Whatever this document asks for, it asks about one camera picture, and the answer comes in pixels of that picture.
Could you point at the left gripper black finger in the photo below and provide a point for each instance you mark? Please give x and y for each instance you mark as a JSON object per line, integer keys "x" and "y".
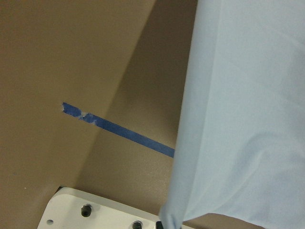
{"x": 159, "y": 225}

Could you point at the light blue t-shirt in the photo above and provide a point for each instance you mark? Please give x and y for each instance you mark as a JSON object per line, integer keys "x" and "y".
{"x": 240, "y": 149}

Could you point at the white metal mount base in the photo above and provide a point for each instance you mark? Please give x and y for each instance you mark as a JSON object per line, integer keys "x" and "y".
{"x": 74, "y": 209}

